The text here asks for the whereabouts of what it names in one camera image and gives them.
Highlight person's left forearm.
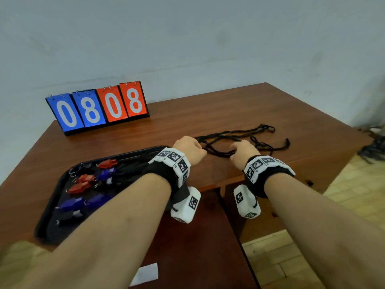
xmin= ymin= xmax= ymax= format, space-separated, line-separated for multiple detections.
xmin=18 ymin=173 xmax=172 ymax=289

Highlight person's right forearm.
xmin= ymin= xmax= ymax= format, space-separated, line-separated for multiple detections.
xmin=264 ymin=173 xmax=385 ymax=289

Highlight black wristband with marker tags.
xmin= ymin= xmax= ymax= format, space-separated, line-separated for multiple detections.
xmin=141 ymin=147 xmax=192 ymax=205
xmin=243 ymin=155 xmax=296 ymax=199

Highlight pile of black lanyards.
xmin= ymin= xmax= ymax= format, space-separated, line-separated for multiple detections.
xmin=195 ymin=124 xmax=291 ymax=159

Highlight black plastic tray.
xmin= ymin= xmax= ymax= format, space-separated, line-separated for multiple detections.
xmin=34 ymin=145 xmax=181 ymax=246

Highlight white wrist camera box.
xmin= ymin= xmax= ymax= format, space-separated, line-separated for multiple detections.
xmin=233 ymin=184 xmax=261 ymax=220
xmin=170 ymin=186 xmax=201 ymax=224

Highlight person's left hand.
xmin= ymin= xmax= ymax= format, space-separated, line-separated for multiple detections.
xmin=172 ymin=136 xmax=208 ymax=167

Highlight blue and red flip scoreboard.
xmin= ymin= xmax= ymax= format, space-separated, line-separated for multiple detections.
xmin=45 ymin=81 xmax=150 ymax=136

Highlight orange plastic holders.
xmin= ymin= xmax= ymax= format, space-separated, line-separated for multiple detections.
xmin=66 ymin=182 xmax=92 ymax=195

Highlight person's right hand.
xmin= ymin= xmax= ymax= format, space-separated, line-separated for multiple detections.
xmin=230 ymin=140 xmax=261 ymax=171

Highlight dark equipment on floor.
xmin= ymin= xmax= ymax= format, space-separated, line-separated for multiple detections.
xmin=357 ymin=125 xmax=385 ymax=165

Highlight white paper label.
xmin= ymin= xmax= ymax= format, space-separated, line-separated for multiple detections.
xmin=129 ymin=263 xmax=159 ymax=287

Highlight blue plastic holders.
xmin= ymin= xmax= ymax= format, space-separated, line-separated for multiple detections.
xmin=55 ymin=197 xmax=86 ymax=212

